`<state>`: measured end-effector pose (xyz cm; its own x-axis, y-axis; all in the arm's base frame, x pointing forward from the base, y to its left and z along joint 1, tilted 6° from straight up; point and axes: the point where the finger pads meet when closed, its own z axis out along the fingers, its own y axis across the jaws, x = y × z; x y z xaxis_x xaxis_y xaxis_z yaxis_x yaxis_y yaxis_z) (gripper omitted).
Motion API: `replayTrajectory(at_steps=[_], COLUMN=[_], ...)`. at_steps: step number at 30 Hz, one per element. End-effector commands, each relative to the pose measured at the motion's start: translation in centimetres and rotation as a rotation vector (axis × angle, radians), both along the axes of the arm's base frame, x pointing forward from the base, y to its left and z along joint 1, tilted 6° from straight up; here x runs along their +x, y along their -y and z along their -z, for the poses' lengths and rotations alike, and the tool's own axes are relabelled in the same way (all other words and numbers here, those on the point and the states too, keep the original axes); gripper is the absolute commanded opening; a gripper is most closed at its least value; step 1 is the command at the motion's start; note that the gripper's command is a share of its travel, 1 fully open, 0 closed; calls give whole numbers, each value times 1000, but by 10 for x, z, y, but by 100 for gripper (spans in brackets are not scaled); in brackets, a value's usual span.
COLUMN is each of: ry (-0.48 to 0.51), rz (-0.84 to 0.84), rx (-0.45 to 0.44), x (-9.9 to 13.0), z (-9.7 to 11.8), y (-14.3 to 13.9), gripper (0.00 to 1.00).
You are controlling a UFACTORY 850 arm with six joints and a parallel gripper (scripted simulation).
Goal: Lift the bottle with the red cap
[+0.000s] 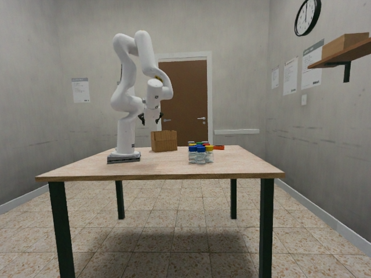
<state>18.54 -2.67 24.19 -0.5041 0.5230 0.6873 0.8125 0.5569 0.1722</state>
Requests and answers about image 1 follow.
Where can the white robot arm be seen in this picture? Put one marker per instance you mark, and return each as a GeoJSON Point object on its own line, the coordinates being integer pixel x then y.
{"type": "Point", "coordinates": [140, 46]}

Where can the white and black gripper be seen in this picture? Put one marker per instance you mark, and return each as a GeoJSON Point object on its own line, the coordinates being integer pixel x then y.
{"type": "Point", "coordinates": [150, 114]}

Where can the brown cardboard box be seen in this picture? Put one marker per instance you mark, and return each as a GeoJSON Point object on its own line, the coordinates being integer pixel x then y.
{"type": "Point", "coordinates": [163, 141]}

